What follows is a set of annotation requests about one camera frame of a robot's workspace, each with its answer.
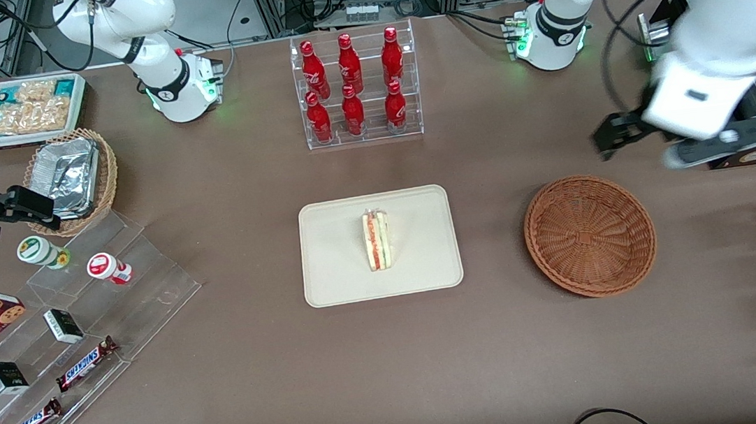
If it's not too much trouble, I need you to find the triangular sandwich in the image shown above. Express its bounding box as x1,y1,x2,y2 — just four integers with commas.
360,208,394,273

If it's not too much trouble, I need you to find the silver foil tray stack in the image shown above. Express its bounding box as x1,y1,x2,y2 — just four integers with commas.
27,136,106,224

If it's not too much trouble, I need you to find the tan wicker basket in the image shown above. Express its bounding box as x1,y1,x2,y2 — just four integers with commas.
17,124,125,242

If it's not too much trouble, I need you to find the round brown wicker basket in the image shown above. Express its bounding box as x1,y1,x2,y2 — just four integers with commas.
519,168,662,305

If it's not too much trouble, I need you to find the cream rectangular serving tray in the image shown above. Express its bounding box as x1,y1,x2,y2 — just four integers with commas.
294,182,467,310

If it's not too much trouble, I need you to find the green lid yogurt cup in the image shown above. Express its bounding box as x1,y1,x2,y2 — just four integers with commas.
15,232,73,274

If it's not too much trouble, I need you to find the red lid yogurt cup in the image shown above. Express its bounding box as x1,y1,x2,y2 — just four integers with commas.
85,249,135,288

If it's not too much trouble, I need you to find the large clear cracker bag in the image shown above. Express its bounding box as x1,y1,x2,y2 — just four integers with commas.
0,96,73,138

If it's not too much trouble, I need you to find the small black box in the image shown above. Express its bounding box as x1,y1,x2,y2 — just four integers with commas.
42,306,86,347
0,358,31,397

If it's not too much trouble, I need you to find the clear rice cracker bag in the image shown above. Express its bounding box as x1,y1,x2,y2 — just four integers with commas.
13,78,59,105

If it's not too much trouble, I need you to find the clear acrylic stepped stand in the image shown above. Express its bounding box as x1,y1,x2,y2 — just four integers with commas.
0,201,217,424

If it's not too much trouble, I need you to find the red cola bottle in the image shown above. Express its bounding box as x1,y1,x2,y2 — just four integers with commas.
305,89,334,145
377,25,407,88
381,80,410,135
299,39,330,101
335,32,365,96
339,83,368,138

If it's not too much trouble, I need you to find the clear acrylic bottle rack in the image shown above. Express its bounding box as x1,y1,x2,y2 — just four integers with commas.
287,18,426,153

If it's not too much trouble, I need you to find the white power strip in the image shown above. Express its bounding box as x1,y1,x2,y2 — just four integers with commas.
343,2,380,24

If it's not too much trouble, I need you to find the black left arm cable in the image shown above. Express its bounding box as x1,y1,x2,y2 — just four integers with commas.
593,0,705,120

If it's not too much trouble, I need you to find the black looped floor cable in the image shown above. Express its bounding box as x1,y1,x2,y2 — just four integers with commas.
557,402,662,424

